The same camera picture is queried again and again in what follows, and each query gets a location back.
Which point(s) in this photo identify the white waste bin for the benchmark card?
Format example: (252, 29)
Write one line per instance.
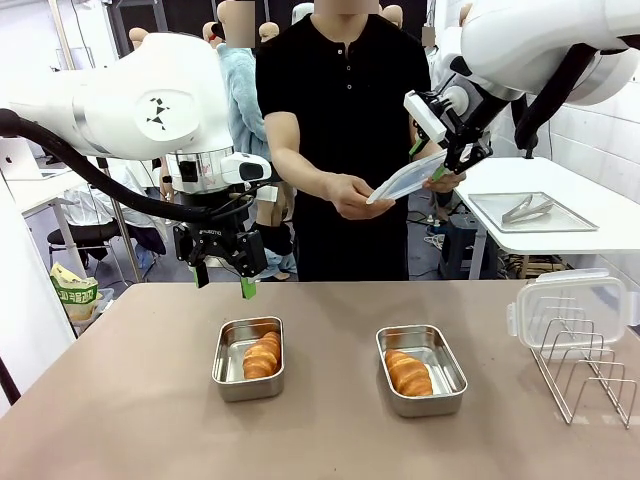
(105, 300)

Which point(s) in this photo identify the yellow green snack bag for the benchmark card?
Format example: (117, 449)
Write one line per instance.
(75, 295)

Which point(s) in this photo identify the person's left forearm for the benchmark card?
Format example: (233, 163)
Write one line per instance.
(431, 150)

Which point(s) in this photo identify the slanted metal pole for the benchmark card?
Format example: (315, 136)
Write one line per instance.
(122, 225)

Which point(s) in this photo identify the flat steel tray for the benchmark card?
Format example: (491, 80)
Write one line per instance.
(565, 220)

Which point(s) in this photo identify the golden croissant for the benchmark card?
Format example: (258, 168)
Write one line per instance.
(260, 357)
(407, 372)

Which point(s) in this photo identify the person in black shirt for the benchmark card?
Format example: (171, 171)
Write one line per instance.
(345, 100)

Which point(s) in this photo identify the black slanted bar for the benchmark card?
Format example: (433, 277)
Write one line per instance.
(9, 380)

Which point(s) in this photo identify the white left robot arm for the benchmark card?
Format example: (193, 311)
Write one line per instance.
(125, 95)

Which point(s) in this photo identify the seated person in white coat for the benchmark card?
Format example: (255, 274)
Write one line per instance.
(95, 207)

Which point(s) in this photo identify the person's left hand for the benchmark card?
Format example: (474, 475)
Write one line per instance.
(447, 184)

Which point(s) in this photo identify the white office desk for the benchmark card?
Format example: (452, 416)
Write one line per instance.
(30, 192)

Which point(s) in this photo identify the white side table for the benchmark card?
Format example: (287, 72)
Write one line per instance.
(550, 175)

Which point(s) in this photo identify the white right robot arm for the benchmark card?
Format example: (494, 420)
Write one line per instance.
(525, 40)

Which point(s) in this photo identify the dark plastic stool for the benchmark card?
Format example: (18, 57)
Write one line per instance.
(457, 240)

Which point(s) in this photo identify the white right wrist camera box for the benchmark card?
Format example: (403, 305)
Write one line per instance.
(425, 115)

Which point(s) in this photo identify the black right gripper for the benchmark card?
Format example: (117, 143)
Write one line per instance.
(470, 127)

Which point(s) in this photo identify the bald beige mannequin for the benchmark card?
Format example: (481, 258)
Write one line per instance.
(268, 32)
(225, 15)
(139, 39)
(392, 15)

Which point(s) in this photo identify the mannequin in blue fleece robe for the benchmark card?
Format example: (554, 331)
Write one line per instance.
(245, 100)

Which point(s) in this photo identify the clear plastic container lid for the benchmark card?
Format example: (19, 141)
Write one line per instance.
(405, 177)
(570, 295)

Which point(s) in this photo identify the black stand pole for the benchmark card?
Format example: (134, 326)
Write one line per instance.
(529, 150)

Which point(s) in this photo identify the black office chair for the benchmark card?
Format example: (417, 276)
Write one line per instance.
(85, 235)

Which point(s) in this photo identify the person's right forearm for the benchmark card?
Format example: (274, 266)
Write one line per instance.
(305, 172)

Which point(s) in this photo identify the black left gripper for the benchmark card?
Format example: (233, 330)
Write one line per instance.
(215, 237)

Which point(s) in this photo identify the steel tongs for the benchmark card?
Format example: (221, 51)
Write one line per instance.
(520, 214)

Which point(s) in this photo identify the rectangular stainless steel container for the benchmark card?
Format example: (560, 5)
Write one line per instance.
(227, 350)
(445, 372)

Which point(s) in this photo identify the bald mannequin with red mark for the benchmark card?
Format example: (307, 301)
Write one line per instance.
(212, 35)

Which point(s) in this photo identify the silver laptop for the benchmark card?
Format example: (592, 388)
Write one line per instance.
(15, 160)

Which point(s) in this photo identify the white side panel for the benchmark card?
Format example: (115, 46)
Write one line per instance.
(25, 310)

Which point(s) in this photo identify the person's right hand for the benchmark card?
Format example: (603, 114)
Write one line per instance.
(357, 197)

